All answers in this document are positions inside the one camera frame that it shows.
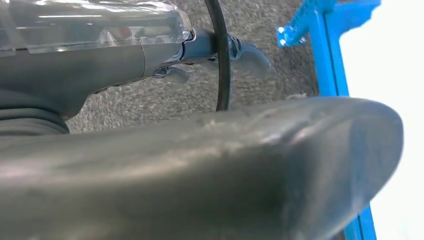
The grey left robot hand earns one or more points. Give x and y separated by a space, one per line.
198 182

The blue metal shelf rack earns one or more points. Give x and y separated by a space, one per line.
326 66

